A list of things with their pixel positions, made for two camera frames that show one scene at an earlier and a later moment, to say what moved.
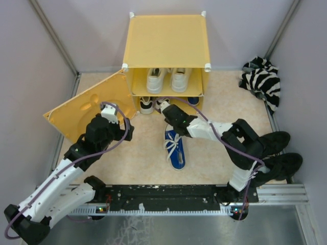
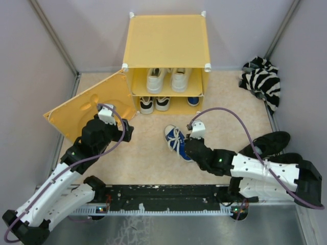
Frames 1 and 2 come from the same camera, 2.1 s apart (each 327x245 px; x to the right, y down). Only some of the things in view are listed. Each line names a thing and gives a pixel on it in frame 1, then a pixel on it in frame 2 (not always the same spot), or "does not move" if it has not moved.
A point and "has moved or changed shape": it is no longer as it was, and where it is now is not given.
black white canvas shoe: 158,101 does not move
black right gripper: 181,112 to 201,140
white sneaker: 155,80 does not move
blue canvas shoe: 174,146 has moved or changed shape
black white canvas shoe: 146,104 does not move
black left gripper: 120,132 does not move
